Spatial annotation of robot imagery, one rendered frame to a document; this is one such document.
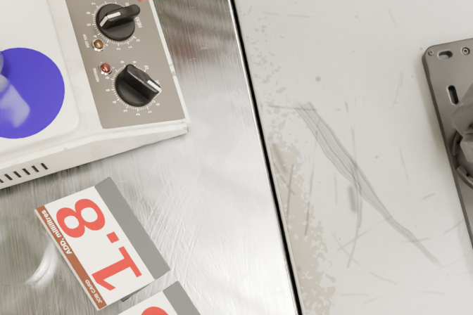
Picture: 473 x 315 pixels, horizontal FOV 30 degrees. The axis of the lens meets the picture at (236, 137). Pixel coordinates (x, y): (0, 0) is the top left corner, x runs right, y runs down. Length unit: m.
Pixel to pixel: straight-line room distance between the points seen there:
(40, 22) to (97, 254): 0.18
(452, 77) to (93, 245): 0.32
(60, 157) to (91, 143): 0.03
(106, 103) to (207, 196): 0.11
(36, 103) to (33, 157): 0.04
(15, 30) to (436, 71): 0.34
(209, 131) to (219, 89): 0.04
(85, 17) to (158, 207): 0.16
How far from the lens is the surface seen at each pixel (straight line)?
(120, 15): 0.69
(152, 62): 0.70
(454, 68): 0.75
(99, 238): 0.69
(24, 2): 0.68
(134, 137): 0.68
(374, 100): 0.74
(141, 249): 0.70
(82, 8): 0.70
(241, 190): 0.71
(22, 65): 0.66
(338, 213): 0.71
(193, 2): 0.76
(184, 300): 0.69
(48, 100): 0.65
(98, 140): 0.66
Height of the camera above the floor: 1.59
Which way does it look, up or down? 75 degrees down
